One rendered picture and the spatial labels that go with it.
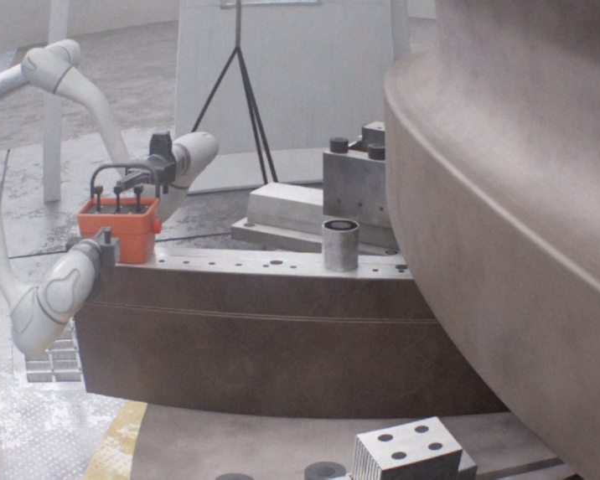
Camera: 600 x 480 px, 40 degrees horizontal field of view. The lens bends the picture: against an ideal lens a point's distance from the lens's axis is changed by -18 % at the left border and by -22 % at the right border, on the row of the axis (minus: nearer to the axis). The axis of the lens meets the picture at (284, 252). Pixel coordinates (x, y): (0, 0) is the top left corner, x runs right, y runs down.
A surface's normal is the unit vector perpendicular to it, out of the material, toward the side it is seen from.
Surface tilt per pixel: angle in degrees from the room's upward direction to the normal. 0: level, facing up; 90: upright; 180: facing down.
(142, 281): 90
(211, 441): 0
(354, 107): 90
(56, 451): 0
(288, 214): 72
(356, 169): 90
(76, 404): 0
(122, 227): 97
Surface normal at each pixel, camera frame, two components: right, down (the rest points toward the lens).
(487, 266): -0.97, 0.09
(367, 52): 0.27, 0.34
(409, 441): 0.00, -0.94
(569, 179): -0.80, -0.45
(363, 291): -0.11, 0.35
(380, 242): -0.49, 0.31
